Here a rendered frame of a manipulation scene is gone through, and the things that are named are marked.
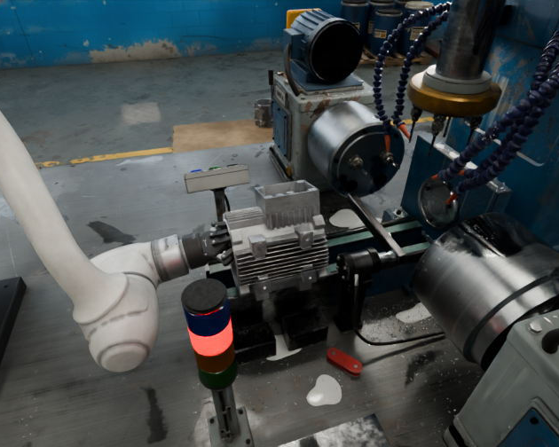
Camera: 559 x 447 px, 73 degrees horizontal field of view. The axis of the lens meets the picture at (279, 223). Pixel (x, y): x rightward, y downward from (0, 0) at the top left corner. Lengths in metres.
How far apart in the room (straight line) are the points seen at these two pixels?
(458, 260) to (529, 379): 0.22
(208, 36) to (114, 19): 1.26
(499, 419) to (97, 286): 0.67
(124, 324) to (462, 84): 0.74
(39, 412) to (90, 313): 0.38
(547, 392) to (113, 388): 0.80
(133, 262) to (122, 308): 0.14
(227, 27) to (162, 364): 5.71
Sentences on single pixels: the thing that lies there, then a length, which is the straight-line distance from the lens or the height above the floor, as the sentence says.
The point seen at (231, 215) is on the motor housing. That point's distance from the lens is 0.82.
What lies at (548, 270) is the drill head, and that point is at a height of 1.16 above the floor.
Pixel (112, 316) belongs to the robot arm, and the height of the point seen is 1.11.
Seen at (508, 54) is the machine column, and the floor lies 1.36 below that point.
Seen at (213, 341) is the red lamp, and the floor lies 1.15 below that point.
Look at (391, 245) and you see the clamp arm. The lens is 0.89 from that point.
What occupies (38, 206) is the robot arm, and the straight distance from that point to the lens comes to 0.68.
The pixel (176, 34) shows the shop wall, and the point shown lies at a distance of 6.28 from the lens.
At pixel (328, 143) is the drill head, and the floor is 1.10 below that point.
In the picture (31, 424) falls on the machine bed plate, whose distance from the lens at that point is 1.01.
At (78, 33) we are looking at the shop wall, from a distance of 6.38.
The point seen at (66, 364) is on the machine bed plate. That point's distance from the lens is 1.05.
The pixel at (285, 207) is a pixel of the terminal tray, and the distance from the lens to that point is 0.80.
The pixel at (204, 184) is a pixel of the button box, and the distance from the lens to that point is 1.03.
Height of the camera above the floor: 1.60
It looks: 39 degrees down
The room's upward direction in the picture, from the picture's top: straight up
